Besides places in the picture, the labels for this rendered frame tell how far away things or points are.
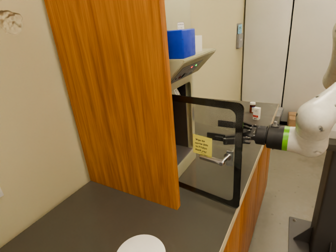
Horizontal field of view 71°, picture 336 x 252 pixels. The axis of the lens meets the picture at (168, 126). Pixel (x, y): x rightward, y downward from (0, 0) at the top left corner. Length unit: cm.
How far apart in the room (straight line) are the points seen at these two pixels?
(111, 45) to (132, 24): 11
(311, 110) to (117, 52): 64
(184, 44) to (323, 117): 48
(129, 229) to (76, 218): 24
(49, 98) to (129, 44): 45
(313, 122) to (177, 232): 57
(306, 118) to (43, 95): 95
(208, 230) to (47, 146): 72
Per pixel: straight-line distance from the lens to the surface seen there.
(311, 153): 94
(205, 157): 79
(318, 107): 83
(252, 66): 394
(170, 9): 97
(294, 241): 223
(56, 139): 112
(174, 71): 81
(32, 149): 107
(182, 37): 80
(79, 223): 104
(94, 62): 92
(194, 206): 100
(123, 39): 81
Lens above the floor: 162
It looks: 23 degrees down
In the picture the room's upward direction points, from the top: 5 degrees counter-clockwise
